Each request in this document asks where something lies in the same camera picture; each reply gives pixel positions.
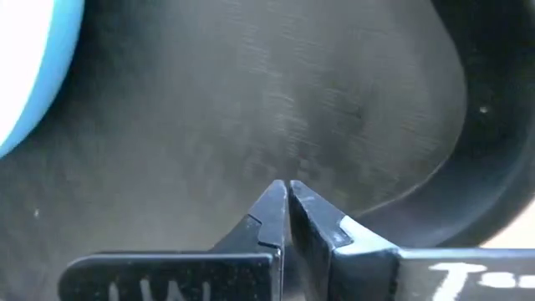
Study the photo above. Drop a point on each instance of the blue plastic plate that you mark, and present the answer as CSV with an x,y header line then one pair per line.
x,y
58,62

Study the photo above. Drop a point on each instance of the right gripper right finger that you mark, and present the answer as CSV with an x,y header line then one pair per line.
x,y
355,271

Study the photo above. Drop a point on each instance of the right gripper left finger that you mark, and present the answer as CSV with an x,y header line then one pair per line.
x,y
188,276

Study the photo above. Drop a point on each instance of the black plastic tray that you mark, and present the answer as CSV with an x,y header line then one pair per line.
x,y
251,104

